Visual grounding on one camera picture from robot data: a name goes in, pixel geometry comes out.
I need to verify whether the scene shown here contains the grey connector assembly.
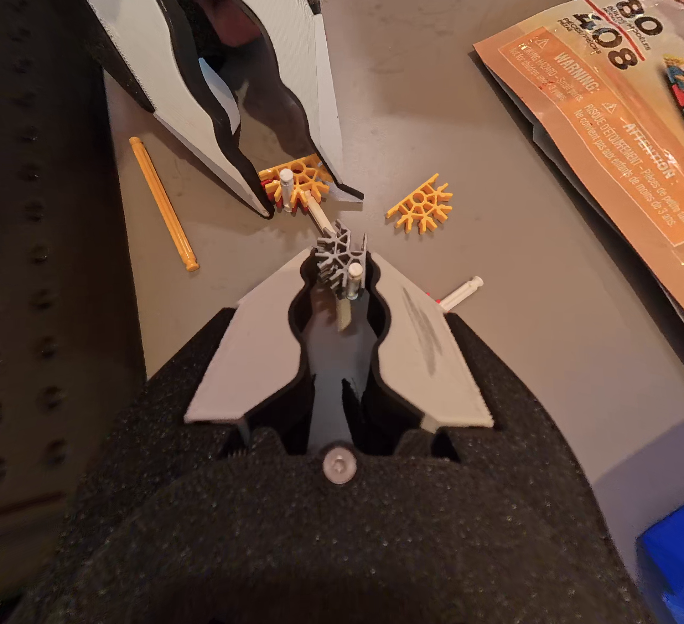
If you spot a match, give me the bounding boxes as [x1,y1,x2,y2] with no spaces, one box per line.
[310,219,372,333]

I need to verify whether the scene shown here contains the red connector with white rod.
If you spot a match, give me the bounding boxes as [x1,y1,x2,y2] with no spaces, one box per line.
[427,275,484,312]

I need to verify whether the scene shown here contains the yellow connector piece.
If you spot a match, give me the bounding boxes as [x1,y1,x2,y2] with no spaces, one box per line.
[386,173,454,234]

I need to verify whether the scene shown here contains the yellow and red connector assembly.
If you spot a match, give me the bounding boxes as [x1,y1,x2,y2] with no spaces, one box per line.
[258,154,338,233]

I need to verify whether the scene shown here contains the orange toy package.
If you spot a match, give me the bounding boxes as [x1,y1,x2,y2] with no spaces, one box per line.
[473,0,684,323]

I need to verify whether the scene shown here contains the person's left hand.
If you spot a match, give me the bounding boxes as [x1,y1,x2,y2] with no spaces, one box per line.
[199,0,270,50]

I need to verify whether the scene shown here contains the yellow plastic rod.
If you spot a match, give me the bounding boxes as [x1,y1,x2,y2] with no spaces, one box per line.
[129,136,200,272]

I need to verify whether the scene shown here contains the blue plastic bin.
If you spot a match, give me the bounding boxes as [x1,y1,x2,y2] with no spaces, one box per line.
[636,520,684,624]

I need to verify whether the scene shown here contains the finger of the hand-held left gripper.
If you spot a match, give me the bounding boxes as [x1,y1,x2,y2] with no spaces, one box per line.
[81,0,276,220]
[202,0,366,203]

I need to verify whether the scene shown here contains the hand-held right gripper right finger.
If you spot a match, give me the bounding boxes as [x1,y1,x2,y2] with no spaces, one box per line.
[369,251,495,432]

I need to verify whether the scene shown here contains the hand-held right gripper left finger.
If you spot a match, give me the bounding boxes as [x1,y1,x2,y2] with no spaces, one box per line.
[183,250,316,431]

